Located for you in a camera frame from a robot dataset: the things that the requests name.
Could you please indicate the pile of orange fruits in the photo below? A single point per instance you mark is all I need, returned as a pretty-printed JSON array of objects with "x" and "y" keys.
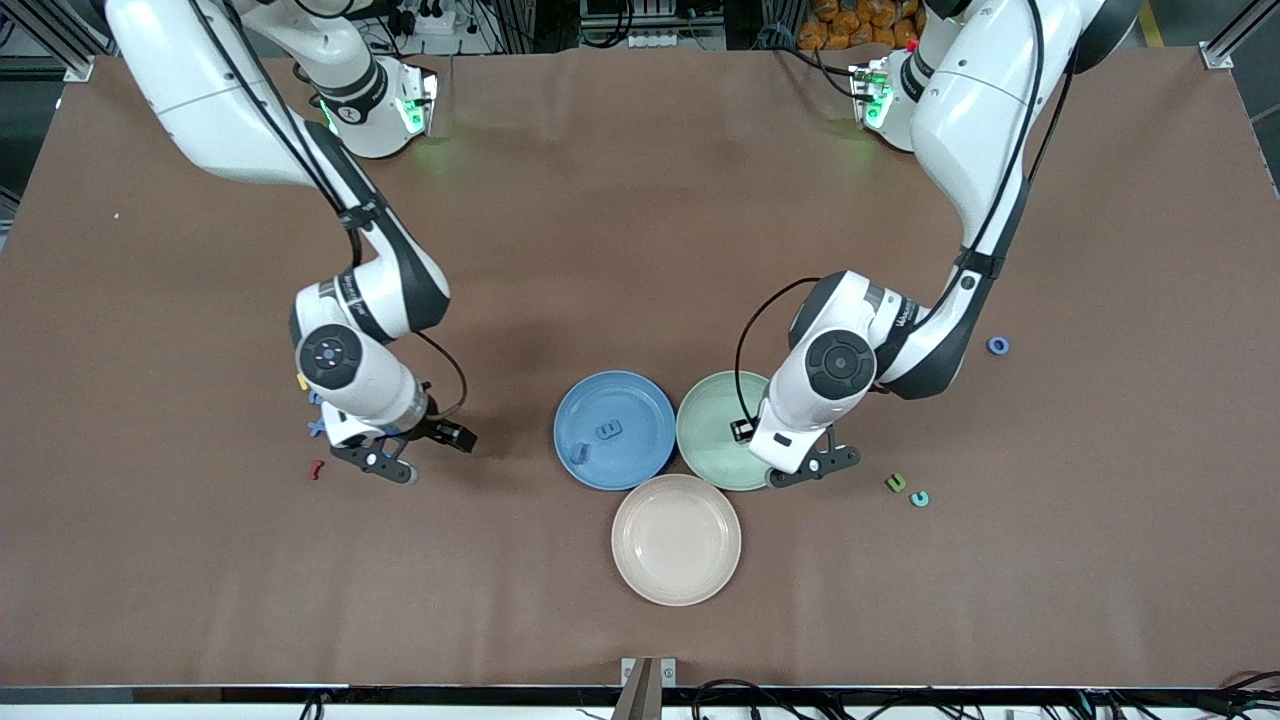
[{"x": 850, "y": 25}]

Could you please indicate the black table edge rail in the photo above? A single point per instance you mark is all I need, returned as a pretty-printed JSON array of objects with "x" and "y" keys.
[{"x": 200, "y": 694}]

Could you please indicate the blue foam letter J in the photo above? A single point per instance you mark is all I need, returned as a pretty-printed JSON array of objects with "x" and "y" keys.
[{"x": 577, "y": 458}]

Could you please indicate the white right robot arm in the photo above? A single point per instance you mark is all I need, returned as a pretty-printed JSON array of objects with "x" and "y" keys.
[{"x": 200, "y": 100}]

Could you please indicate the white power strip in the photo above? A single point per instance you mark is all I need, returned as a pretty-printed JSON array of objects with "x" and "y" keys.
[
  {"x": 430, "y": 22},
  {"x": 660, "y": 40}
]

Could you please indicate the aluminium frame post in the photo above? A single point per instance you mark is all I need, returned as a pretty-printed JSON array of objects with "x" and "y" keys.
[
  {"x": 40, "y": 70},
  {"x": 1225, "y": 45}
]

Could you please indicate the metal table edge bracket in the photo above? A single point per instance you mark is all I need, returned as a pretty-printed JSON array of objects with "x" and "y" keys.
[{"x": 648, "y": 690}]

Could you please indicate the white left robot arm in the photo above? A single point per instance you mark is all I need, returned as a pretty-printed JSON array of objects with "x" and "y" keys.
[{"x": 980, "y": 110}]

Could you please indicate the light green plate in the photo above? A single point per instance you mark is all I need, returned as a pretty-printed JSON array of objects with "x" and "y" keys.
[{"x": 710, "y": 430}]

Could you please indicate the brown table cover sheet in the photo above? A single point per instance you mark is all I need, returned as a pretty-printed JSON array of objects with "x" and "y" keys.
[{"x": 640, "y": 250}]

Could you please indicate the blue foam letter E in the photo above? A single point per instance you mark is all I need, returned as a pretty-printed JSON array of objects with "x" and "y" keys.
[{"x": 600, "y": 431}]

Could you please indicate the pale pink plate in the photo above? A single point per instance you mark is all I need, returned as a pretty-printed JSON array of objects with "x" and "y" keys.
[{"x": 676, "y": 540}]

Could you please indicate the blue plate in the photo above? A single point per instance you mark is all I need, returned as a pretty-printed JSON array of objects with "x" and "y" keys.
[{"x": 640, "y": 400}]

